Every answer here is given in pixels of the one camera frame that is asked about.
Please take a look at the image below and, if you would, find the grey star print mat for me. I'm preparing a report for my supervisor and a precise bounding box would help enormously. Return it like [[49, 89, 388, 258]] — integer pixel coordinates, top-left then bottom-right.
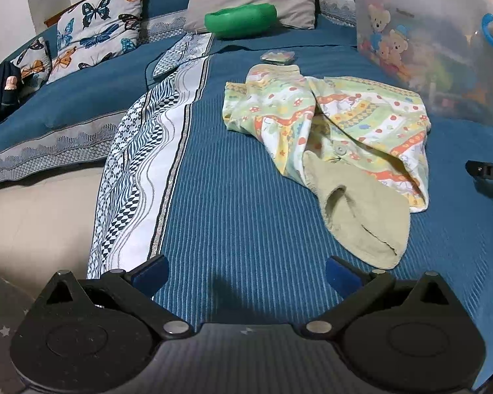
[[0, 273, 34, 394]]

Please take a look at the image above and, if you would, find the clear bear print storage box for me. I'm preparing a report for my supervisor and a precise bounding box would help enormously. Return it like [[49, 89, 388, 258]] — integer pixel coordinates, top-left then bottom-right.
[[351, 0, 493, 126]]

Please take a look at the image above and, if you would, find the dark backpack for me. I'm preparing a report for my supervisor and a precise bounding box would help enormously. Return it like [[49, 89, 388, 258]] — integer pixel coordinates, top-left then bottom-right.
[[0, 61, 23, 132]]

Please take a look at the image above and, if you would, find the small butterfly print pillow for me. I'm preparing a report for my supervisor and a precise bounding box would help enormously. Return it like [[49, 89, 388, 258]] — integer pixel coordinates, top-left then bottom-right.
[[10, 37, 52, 99]]

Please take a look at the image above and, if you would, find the small clear plastic packet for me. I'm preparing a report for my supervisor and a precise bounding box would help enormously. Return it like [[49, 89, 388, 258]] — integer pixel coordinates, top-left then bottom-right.
[[260, 49, 297, 65]]

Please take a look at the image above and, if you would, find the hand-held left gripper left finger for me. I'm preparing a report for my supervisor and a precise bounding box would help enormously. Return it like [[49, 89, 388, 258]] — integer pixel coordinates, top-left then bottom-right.
[[36, 254, 190, 339]]

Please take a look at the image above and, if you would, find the blue quilt with grey border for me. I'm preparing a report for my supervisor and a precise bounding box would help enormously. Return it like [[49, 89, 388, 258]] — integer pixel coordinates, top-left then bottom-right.
[[0, 0, 214, 187]]

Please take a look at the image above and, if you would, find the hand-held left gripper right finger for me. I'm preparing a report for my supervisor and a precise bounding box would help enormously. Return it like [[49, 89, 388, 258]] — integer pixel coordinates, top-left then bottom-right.
[[302, 255, 461, 339]]

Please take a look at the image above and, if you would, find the patterned baby garment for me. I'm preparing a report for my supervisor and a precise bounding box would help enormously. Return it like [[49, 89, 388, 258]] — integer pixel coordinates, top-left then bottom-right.
[[222, 63, 432, 271]]

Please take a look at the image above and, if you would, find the blue striped bedspread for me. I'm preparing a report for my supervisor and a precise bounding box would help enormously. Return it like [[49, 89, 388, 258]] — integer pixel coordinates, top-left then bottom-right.
[[86, 20, 493, 390]]

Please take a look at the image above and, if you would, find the large butterfly print pillow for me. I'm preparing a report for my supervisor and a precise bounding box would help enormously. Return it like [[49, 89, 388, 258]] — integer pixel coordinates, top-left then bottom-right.
[[45, 0, 144, 85]]

